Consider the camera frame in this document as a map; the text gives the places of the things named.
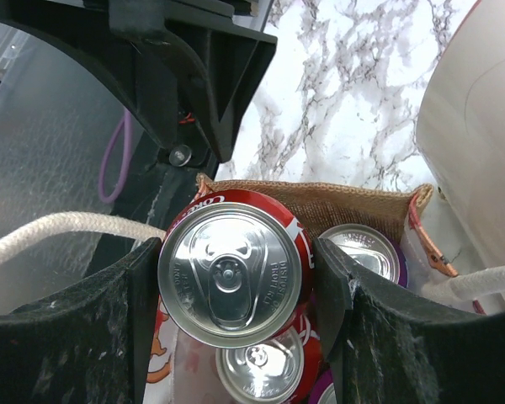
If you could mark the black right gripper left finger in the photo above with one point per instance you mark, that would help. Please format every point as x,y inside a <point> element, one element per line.
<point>88,343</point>

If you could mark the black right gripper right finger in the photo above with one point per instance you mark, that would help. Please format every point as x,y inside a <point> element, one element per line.
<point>386,345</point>

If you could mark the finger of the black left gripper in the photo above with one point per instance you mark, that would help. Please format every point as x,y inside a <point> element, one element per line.
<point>159,57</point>

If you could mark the purple Fanta can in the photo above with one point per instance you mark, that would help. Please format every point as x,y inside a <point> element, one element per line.
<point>372,249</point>

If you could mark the red Coca-Cola can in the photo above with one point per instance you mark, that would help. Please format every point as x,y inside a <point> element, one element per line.
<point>282,369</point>
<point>235,268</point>

